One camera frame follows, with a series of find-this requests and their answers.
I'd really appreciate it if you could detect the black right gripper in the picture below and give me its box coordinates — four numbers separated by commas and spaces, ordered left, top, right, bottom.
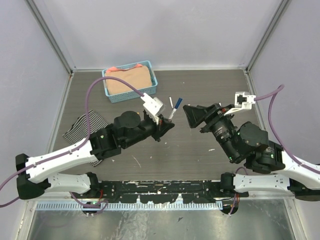
180, 101, 236, 161

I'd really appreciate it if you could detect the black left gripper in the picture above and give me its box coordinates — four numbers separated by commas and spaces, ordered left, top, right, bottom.
123, 113, 175, 149

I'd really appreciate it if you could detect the white pen blue end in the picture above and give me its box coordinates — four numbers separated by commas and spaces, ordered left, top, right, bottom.
168, 108, 177, 121

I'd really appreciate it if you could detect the dark blue pen cap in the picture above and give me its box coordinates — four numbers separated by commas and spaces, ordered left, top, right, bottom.
174, 97, 183, 110

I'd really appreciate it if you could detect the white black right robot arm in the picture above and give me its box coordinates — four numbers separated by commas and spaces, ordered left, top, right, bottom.
183, 103, 320, 202

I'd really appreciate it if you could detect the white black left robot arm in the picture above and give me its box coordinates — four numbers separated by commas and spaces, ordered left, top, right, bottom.
15, 111, 175, 200

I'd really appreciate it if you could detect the white pen black tip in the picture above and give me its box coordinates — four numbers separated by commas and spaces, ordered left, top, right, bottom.
169, 96, 174, 109

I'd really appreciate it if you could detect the blue plastic basket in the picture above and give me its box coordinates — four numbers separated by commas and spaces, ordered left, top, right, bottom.
101, 60, 158, 103

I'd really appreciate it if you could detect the peach folded cloth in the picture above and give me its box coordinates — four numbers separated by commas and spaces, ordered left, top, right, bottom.
102, 63, 153, 95

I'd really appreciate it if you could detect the black white striped cloth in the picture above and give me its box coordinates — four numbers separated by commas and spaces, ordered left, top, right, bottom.
62, 109, 110, 168

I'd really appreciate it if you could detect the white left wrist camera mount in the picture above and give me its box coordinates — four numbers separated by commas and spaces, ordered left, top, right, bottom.
140, 93, 166, 125

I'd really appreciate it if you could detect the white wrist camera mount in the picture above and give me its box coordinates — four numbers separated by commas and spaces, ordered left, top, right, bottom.
224, 91, 256, 116
140, 93, 166, 125

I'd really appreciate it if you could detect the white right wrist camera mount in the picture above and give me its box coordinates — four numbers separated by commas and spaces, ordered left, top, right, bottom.
224, 91, 256, 116

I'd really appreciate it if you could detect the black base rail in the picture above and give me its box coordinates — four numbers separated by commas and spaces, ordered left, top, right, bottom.
74, 180, 235, 204

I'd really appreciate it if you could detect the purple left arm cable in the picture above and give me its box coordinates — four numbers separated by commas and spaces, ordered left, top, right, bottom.
0, 77, 146, 215

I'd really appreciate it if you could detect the slotted cable duct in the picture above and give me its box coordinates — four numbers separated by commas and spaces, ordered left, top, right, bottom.
35, 201, 223, 211

